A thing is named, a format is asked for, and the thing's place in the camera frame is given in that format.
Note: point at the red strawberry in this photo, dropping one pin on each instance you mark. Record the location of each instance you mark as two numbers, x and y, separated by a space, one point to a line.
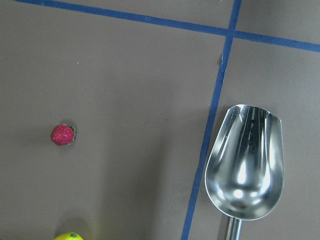
62 135

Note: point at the yellow lemon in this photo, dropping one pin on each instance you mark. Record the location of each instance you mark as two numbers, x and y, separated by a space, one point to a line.
69 236

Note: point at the steel scoop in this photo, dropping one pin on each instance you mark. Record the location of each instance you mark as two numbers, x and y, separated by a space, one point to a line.
244 176

